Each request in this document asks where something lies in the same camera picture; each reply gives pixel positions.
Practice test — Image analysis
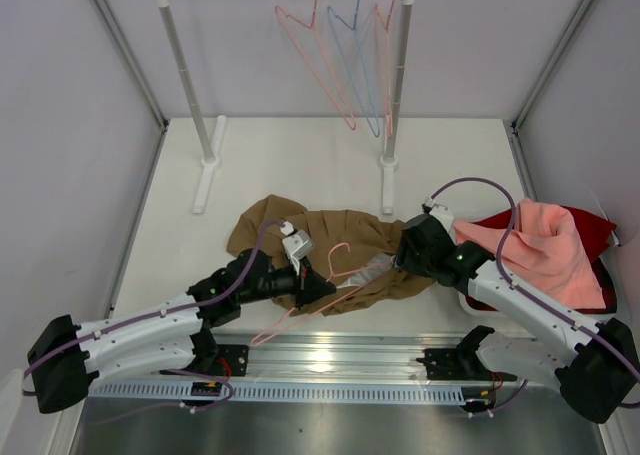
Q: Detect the grey slotted cable duct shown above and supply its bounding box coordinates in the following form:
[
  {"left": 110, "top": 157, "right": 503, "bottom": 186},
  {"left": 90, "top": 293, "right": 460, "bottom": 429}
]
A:
[{"left": 89, "top": 379, "right": 465, "bottom": 406}]

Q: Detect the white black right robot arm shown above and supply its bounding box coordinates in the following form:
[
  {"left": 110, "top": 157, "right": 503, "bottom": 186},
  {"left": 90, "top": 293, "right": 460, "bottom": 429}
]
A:
[{"left": 396, "top": 212, "right": 639, "bottom": 424}]

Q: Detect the silver white clothes rack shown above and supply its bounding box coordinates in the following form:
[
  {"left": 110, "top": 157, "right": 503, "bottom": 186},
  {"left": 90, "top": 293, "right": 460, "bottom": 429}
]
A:
[{"left": 145, "top": 0, "right": 420, "bottom": 216}]

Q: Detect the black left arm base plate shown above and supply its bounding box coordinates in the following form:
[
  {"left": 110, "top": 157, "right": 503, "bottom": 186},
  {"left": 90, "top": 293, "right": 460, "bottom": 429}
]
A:
[{"left": 184, "top": 344, "right": 249, "bottom": 378}]

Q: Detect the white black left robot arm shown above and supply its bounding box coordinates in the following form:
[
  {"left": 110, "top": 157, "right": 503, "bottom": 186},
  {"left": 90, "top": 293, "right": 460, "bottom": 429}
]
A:
[{"left": 26, "top": 250, "right": 337, "bottom": 414}]

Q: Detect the pink wire hanger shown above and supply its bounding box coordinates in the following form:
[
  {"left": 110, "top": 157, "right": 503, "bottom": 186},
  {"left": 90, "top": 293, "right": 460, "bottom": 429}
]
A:
[
  {"left": 249, "top": 242, "right": 395, "bottom": 348},
  {"left": 274, "top": 0, "right": 357, "bottom": 131},
  {"left": 374, "top": 0, "right": 396, "bottom": 140}
]

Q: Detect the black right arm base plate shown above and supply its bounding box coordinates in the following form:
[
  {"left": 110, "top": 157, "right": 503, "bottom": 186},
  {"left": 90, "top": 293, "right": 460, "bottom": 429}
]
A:
[{"left": 415, "top": 348, "right": 517, "bottom": 382}]

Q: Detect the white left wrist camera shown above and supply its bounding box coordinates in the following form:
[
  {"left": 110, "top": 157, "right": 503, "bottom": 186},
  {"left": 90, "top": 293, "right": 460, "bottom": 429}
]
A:
[{"left": 280, "top": 221, "right": 315, "bottom": 275}]

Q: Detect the white laundry basket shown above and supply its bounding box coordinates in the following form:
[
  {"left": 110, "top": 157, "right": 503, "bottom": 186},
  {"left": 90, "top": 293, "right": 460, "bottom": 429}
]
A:
[{"left": 449, "top": 194, "right": 622, "bottom": 323}]

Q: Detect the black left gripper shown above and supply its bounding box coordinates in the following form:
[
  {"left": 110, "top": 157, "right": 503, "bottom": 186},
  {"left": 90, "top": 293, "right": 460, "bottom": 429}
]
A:
[{"left": 238, "top": 255, "right": 336, "bottom": 311}]

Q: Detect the pink garment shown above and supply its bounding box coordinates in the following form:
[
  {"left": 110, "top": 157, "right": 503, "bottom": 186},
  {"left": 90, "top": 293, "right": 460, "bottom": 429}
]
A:
[{"left": 452, "top": 198, "right": 605, "bottom": 312}]

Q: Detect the red garment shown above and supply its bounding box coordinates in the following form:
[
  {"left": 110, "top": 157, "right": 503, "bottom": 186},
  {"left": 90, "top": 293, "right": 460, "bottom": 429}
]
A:
[{"left": 459, "top": 206, "right": 618, "bottom": 318}]

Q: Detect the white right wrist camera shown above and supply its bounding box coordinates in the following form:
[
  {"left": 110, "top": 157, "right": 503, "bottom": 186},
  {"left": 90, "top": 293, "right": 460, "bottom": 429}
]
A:
[{"left": 423, "top": 197, "right": 455, "bottom": 238}]

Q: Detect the blue wire hanger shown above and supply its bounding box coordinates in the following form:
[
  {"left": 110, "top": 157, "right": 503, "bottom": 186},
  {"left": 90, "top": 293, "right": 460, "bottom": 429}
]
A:
[{"left": 326, "top": 0, "right": 383, "bottom": 138}]

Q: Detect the aluminium mounting rail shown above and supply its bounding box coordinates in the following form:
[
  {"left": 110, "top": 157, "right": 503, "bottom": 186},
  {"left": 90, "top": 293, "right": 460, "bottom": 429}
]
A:
[{"left": 99, "top": 330, "right": 613, "bottom": 387}]

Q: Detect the tan brown skirt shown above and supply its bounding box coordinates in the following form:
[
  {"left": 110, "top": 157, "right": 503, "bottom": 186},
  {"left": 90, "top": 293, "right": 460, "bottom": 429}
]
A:
[{"left": 226, "top": 195, "right": 434, "bottom": 316}]

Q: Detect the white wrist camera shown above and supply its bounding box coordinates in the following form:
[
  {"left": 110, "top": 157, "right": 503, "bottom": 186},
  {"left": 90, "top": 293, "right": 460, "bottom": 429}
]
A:
[
  {"left": 280, "top": 221, "right": 315, "bottom": 275},
  {"left": 423, "top": 197, "right": 455, "bottom": 238}
]

